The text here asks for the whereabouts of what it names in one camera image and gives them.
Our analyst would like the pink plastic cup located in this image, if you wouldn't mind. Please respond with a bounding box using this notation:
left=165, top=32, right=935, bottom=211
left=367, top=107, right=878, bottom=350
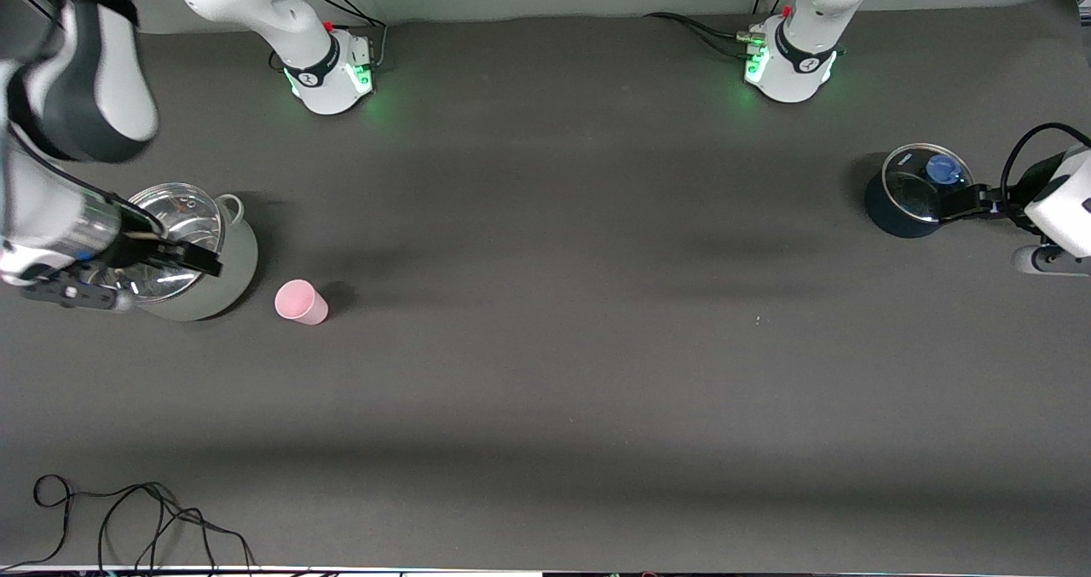
left=274, top=279, right=330, bottom=326

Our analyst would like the pale green stockpot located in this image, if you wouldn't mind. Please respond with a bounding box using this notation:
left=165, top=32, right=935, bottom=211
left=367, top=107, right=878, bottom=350
left=85, top=182, right=259, bottom=322

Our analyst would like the glass lid with steel knob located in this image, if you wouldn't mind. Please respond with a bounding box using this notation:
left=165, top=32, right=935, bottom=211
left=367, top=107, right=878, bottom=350
left=89, top=183, right=225, bottom=304

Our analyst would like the glass lid with blue knob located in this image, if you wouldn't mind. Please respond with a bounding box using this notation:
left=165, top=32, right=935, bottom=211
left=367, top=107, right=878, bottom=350
left=881, top=143, right=975, bottom=222

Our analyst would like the dark blue saucepan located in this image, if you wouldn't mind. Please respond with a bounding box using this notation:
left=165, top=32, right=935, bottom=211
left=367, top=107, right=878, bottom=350
left=864, top=143, right=977, bottom=239

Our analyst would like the thin black loose cable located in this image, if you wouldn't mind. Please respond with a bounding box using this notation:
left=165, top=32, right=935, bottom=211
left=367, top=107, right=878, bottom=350
left=0, top=475, right=257, bottom=574

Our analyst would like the black right arm base cable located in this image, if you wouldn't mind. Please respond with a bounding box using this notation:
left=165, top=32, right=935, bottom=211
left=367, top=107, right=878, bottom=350
left=268, top=0, right=390, bottom=73

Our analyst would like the black arm base cable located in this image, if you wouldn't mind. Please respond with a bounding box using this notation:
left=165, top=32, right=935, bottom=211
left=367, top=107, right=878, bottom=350
left=268, top=0, right=390, bottom=73
left=644, top=12, right=764, bottom=58

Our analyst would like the black left arm base cable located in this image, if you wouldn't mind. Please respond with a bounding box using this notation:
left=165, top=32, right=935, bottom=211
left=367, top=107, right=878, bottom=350
left=644, top=12, right=764, bottom=58

